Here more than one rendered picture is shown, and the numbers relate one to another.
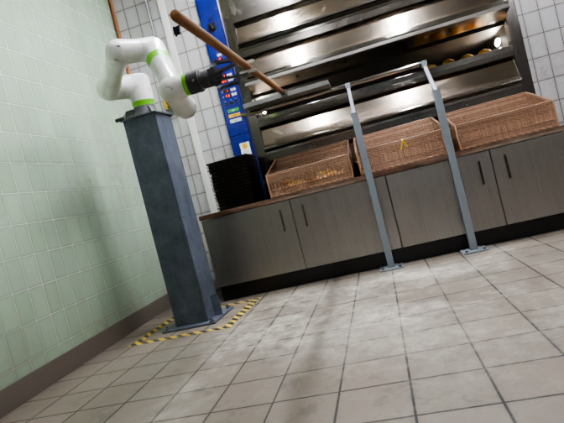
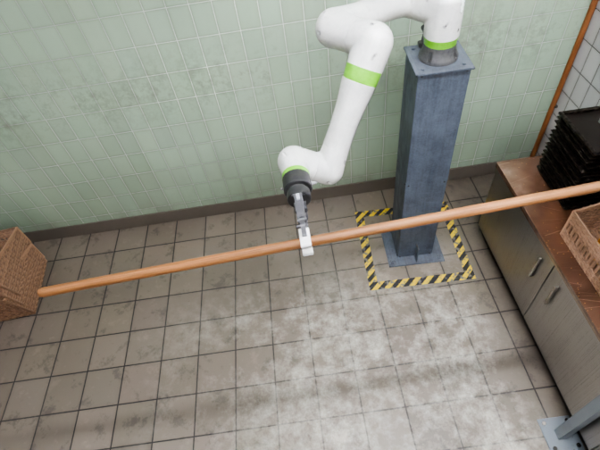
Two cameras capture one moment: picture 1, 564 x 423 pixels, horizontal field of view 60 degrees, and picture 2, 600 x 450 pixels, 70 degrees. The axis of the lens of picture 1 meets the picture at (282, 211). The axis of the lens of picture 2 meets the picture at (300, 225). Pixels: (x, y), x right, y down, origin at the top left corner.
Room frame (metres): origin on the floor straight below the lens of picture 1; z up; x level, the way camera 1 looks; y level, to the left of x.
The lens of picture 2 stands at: (1.92, -0.75, 2.11)
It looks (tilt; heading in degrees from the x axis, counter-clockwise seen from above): 50 degrees down; 80
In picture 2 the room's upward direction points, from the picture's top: 10 degrees counter-clockwise
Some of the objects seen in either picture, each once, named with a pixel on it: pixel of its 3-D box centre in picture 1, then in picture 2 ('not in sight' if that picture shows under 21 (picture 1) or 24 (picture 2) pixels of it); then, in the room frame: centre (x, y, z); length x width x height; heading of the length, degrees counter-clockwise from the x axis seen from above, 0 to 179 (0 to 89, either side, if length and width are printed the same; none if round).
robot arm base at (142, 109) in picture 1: (137, 115); (435, 42); (2.83, 0.67, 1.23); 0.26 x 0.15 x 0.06; 76
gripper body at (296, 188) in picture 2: (211, 77); (299, 202); (2.09, 0.15, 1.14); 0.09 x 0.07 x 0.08; 79
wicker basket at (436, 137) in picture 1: (398, 144); not in sight; (3.19, -0.84, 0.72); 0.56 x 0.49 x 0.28; 79
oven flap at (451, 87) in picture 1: (383, 106); not in sight; (3.46, -0.87, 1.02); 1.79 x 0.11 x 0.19; 78
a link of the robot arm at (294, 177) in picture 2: (195, 82); (298, 185); (2.11, 0.22, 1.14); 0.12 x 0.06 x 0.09; 169
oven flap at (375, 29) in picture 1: (365, 33); not in sight; (3.46, -0.87, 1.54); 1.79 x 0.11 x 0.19; 78
